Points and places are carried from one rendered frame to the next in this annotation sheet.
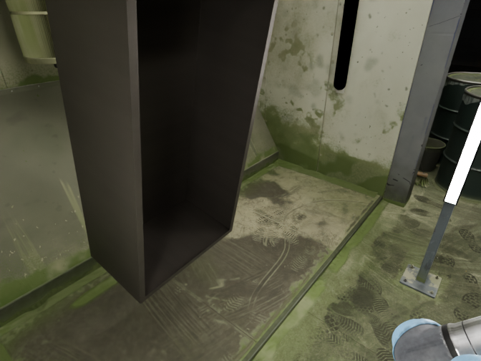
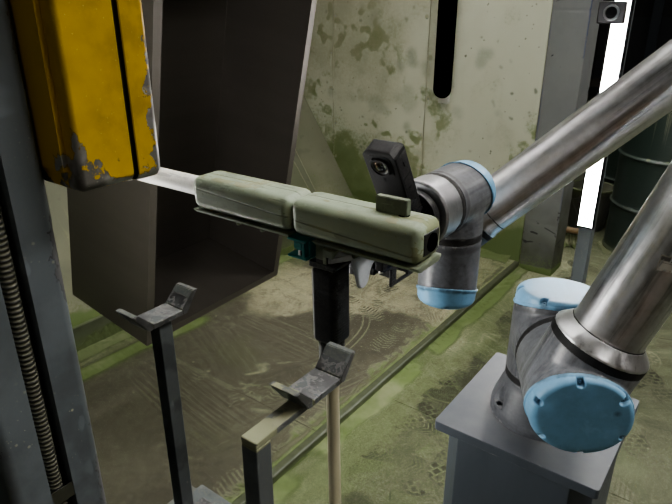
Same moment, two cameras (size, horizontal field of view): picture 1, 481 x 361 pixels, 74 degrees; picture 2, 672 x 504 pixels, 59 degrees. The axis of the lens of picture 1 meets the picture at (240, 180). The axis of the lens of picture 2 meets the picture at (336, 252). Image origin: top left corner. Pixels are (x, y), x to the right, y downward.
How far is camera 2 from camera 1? 0.66 m
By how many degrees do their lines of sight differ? 7
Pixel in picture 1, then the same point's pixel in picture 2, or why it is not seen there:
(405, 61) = (530, 52)
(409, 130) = not seen: hidden behind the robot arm
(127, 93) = (149, 24)
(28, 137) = not seen: outside the picture
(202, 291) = (234, 377)
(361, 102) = (476, 115)
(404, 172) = (546, 218)
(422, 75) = (555, 70)
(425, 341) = not seen: hidden behind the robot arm
